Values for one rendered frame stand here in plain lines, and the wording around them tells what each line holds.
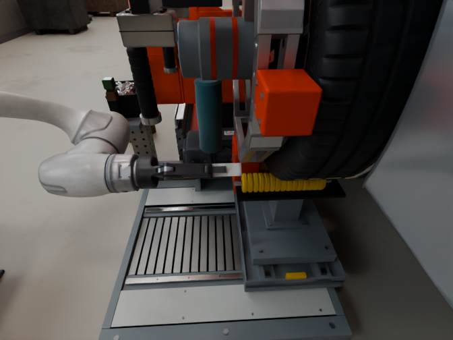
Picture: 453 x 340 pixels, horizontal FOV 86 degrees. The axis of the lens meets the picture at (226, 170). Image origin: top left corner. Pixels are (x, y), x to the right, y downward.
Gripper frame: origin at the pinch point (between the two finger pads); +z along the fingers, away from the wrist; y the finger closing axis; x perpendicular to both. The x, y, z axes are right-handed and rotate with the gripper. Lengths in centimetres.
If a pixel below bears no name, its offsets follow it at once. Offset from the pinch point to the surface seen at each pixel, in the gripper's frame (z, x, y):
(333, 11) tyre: 13.1, 16.8, 29.0
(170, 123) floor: -40, 57, -147
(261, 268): 12.6, -32.6, -34.1
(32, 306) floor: -75, -46, -44
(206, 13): -8, 183, -181
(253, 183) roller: 8.1, -2.9, -13.1
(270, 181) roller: 13.2, -2.5, -13.2
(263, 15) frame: 4.8, 18.3, 26.3
